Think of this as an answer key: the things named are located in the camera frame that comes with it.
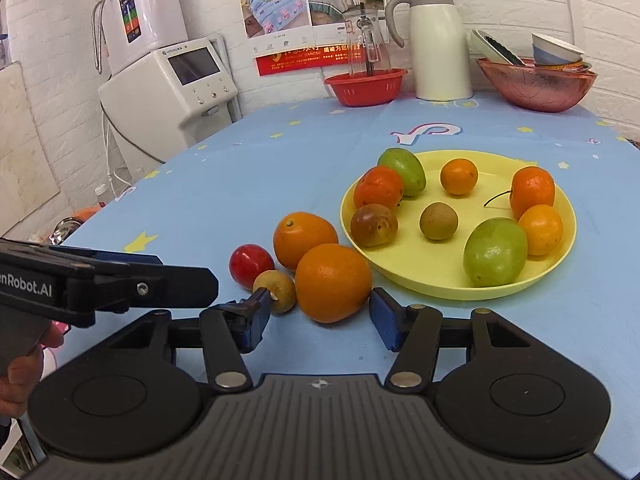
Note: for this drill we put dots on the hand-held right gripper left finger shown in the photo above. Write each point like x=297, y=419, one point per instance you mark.
x=257, y=315

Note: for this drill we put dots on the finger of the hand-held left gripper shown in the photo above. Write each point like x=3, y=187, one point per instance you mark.
x=165, y=287
x=125, y=257

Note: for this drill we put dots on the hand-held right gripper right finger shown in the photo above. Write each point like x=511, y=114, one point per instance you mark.
x=385, y=320

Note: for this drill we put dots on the brown longan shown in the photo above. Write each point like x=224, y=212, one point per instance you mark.
x=282, y=292

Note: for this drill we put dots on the red plum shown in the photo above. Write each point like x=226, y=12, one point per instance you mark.
x=250, y=266

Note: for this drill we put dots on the large orange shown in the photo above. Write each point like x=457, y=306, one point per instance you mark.
x=332, y=282
x=305, y=240

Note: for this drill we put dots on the yellow plastic plate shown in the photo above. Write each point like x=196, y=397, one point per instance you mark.
x=440, y=272

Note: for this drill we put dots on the red-brown plum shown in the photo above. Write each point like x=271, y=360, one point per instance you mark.
x=374, y=225

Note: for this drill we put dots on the brown kiwi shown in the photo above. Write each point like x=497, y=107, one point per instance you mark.
x=438, y=220

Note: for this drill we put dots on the reddish tangerine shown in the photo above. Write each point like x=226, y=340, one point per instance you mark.
x=532, y=191
x=377, y=187

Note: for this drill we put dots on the small orange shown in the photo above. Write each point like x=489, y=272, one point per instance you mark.
x=458, y=176

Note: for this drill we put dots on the yellow orange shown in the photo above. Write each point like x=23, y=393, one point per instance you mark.
x=541, y=229

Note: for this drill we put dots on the person's left hand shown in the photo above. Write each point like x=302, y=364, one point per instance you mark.
x=20, y=377

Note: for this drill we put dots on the orange object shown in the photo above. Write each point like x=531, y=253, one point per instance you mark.
x=89, y=212

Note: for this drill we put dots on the white machine with screen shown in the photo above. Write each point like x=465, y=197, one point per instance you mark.
x=150, y=105

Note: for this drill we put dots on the red plastic basket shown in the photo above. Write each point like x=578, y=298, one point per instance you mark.
x=365, y=92

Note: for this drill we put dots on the white water purifier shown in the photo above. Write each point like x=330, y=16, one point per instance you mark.
x=155, y=10

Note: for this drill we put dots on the clear glass pitcher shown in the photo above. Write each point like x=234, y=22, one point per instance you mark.
x=357, y=55

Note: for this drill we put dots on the pink glass bowl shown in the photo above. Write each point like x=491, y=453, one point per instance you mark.
x=535, y=90

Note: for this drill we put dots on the white thermos jug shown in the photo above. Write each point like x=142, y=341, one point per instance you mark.
x=440, y=50

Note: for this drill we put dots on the white green bowl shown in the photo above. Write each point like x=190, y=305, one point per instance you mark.
x=480, y=45

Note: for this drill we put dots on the dark plate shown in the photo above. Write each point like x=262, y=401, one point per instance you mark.
x=505, y=52

